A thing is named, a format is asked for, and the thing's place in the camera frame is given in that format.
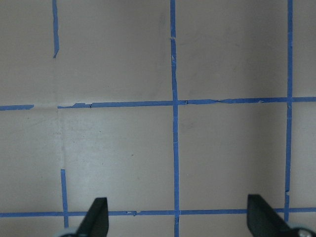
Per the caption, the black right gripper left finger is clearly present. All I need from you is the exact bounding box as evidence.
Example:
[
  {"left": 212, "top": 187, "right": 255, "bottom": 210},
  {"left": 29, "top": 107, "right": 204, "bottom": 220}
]
[{"left": 76, "top": 197, "right": 109, "bottom": 237}]

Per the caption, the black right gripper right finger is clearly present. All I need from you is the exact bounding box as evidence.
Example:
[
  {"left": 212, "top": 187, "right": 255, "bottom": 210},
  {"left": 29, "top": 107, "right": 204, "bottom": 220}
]
[{"left": 247, "top": 195, "right": 291, "bottom": 237}]

